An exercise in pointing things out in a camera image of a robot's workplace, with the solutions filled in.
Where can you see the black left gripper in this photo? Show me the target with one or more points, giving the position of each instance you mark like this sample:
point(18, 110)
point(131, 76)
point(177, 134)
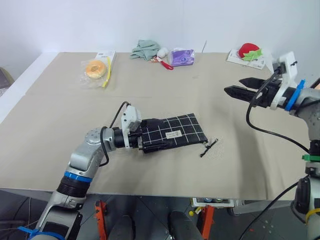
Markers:
point(137, 138)

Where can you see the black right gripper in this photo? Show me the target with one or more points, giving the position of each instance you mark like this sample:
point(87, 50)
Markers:
point(270, 95)

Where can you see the black grid-pattern pouch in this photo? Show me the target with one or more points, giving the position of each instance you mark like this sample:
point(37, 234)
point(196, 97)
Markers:
point(185, 130)

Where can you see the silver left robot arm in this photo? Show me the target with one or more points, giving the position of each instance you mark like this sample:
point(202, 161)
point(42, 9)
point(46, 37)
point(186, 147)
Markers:
point(80, 160)

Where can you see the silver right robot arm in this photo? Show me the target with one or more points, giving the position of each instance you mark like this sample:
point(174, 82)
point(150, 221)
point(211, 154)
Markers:
point(312, 110)

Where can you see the flat white printed box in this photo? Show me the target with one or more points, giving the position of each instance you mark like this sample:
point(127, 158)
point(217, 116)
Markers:
point(257, 63)

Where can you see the red plush strawberry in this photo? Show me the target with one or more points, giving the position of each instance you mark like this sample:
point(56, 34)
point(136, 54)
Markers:
point(247, 50)

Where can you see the blue right wrist clip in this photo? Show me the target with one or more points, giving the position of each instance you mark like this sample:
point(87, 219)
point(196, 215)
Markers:
point(293, 96)

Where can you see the purple tissue pack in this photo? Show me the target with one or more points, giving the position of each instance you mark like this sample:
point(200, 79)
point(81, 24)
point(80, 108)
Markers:
point(181, 57)

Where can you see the clear plastic zip bag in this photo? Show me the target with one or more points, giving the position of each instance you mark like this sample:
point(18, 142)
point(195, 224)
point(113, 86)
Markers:
point(93, 83)

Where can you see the white fluffy ball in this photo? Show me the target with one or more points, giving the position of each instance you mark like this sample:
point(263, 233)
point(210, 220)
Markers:
point(162, 52)

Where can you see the small yellow object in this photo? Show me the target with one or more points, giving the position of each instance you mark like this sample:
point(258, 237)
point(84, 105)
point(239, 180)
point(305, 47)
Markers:
point(191, 213)

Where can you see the crumpled grey-green cloth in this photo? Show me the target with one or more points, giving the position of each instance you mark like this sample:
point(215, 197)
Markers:
point(145, 48)

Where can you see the orange toy donut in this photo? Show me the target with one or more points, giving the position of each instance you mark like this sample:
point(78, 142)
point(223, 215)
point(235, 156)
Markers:
point(95, 70)

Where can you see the white tray under table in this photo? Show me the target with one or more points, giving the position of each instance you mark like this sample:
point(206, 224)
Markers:
point(212, 203)

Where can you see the small white printed box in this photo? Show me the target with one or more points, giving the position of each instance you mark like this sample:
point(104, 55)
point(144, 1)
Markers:
point(107, 53)

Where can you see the dark rounded shape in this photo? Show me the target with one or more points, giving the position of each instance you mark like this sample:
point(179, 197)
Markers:
point(185, 226)
point(121, 228)

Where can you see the orange table clamp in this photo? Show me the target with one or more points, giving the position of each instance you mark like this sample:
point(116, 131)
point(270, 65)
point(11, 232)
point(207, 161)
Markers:
point(101, 220)
point(208, 222)

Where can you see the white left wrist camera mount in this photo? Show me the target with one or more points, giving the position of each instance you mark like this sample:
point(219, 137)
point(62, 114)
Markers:
point(131, 117)

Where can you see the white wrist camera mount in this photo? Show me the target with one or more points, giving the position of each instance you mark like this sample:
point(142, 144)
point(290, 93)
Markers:
point(131, 117)
point(290, 66)

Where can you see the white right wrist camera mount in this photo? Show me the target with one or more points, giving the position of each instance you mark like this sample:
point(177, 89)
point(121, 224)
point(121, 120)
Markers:
point(290, 66)

